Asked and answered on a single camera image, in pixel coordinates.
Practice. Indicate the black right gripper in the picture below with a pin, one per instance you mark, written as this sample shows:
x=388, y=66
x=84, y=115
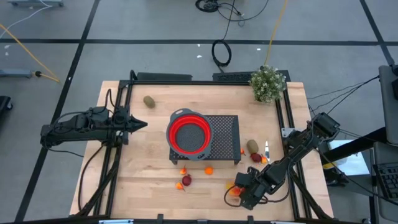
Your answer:
x=258, y=186

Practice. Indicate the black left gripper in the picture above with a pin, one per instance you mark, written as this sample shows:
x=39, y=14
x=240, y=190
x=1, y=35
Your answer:
x=119, y=124

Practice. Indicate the red orange mango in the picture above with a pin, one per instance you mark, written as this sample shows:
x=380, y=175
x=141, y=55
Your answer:
x=234, y=190

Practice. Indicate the brown green kiwi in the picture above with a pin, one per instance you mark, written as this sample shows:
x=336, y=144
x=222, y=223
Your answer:
x=149, y=101
x=252, y=146

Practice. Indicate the dark red pomegranate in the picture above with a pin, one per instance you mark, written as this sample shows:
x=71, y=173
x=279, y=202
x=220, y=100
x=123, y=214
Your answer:
x=256, y=157
x=186, y=180

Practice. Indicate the small yellow orange peach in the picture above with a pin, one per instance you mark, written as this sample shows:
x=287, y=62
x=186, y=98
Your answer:
x=242, y=152
x=179, y=186
x=183, y=171
x=264, y=160

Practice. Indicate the red grey collapsible colander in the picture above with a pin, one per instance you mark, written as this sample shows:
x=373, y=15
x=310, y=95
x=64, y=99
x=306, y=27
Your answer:
x=174, y=137

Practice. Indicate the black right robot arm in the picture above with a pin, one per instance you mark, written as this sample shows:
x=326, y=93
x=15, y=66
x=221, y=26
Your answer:
x=298, y=146

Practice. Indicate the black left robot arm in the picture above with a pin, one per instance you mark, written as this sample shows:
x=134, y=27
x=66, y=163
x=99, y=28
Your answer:
x=77, y=124

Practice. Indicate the round orange fruit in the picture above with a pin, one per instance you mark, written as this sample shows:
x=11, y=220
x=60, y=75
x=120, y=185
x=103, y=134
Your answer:
x=209, y=170

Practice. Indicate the black clamp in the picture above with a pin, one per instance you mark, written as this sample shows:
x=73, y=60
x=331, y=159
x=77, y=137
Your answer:
x=250, y=219
x=133, y=76
x=160, y=218

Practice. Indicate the black flat panel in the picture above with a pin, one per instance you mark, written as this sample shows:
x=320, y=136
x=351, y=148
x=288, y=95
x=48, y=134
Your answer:
x=161, y=76

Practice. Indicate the black perforated metal shelf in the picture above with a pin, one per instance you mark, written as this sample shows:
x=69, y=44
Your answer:
x=227, y=137

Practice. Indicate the potted green plant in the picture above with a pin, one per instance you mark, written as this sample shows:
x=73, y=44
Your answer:
x=267, y=84

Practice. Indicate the white box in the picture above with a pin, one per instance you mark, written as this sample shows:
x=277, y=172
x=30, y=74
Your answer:
x=351, y=161

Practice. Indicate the black perforated panel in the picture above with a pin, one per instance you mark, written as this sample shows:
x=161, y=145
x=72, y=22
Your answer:
x=233, y=76

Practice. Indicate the black beam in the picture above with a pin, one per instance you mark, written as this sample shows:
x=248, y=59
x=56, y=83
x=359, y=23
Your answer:
x=357, y=144

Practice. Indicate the grey desk foot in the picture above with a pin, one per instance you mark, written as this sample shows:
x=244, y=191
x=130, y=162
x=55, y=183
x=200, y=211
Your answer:
x=15, y=73
x=34, y=3

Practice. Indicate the black chair caster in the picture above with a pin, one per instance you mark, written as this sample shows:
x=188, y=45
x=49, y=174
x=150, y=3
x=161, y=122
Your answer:
x=4, y=102

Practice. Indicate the black keyboard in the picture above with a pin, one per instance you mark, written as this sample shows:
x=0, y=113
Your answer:
x=388, y=180

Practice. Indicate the silver metal bracket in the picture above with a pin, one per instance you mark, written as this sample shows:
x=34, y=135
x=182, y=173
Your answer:
x=287, y=222
x=116, y=221

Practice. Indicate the black aluminium table frame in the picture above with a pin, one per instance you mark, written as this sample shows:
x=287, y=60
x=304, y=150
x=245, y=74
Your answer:
x=202, y=82

